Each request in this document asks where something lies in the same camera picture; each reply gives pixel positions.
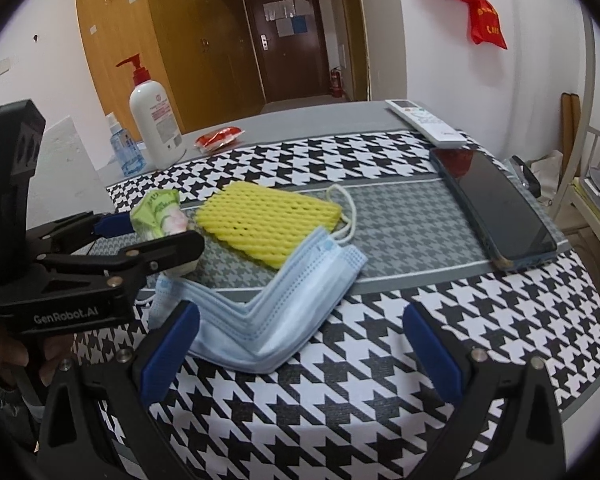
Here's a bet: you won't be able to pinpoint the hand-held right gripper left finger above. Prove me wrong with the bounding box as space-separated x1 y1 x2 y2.
36 300 201 480

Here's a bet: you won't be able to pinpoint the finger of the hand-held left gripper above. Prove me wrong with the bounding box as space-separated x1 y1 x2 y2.
26 211 137 256
40 230 206 286

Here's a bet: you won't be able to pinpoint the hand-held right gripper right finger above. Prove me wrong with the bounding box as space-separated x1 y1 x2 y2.
402 302 566 480

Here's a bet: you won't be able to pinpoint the green tissue packet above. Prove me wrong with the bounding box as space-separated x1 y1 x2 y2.
130 189 203 277

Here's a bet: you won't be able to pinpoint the pleated face masks stack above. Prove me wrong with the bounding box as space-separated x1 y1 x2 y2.
140 184 369 374

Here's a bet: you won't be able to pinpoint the yellow foam net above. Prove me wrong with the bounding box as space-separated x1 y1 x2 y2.
195 181 345 269

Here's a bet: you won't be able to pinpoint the person's left forearm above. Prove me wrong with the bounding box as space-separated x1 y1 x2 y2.
0 367 38 456

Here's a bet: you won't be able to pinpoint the clear blue spray bottle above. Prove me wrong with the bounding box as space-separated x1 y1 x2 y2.
105 112 146 177

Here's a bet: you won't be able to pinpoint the houndstooth tablecloth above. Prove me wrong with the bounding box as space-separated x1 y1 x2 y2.
70 100 600 480

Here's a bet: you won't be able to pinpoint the white lotion pump bottle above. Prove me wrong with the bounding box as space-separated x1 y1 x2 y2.
116 53 186 168

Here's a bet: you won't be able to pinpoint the red snack packet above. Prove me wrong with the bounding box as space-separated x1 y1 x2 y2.
194 126 245 152

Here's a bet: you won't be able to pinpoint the wooden wardrobe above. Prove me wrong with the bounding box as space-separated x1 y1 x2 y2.
74 0 266 133

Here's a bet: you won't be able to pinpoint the white bag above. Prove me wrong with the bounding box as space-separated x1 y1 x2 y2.
530 152 566 221

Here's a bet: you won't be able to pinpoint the dark brown entrance door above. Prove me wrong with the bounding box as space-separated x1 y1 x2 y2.
241 0 331 103

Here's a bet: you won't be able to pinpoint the white remote control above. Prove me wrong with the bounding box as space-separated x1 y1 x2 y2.
384 99 467 149

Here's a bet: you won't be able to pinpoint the papers on door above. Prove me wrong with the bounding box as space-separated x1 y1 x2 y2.
262 0 311 38

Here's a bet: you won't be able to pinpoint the wooden boards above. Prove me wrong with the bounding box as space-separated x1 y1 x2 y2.
560 92 583 161

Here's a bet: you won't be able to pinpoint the wooden side door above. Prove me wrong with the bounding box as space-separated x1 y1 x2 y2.
337 0 373 102

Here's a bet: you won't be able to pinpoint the red plastic bag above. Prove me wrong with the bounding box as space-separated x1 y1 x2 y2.
467 0 508 51

